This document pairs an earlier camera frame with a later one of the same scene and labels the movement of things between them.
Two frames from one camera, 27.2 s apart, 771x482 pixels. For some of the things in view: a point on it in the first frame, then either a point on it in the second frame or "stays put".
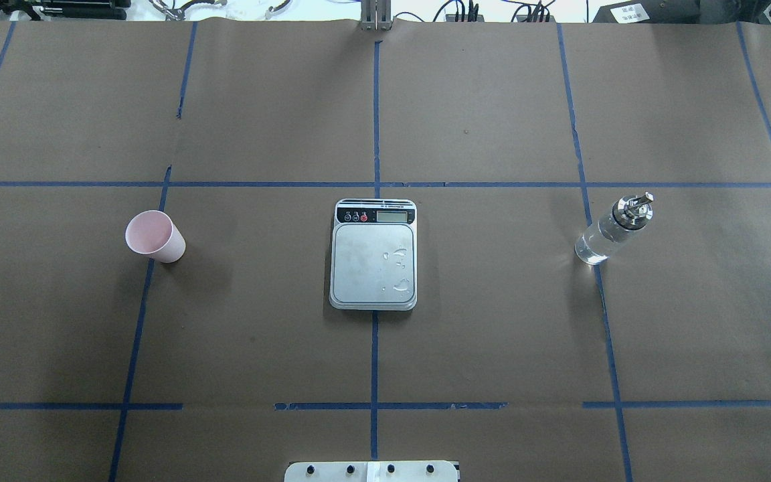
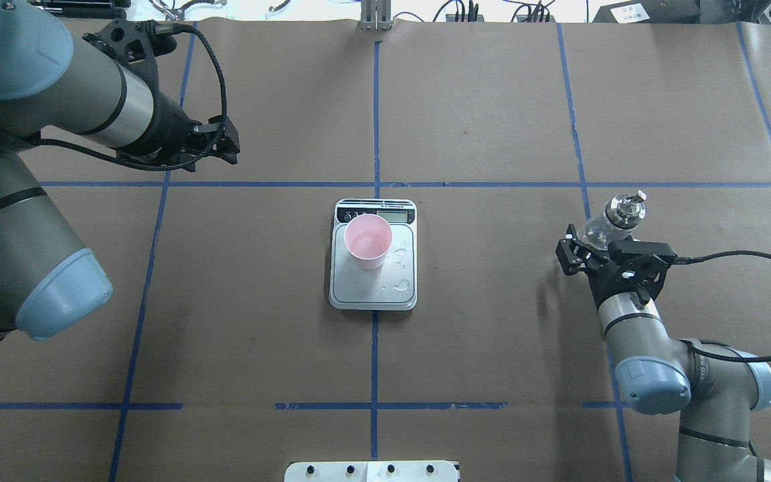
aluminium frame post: x=375 y=15 stays put
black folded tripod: x=49 y=10 stays put
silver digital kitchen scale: x=373 y=255 stays put
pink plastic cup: x=153 y=233 → x=367 y=237
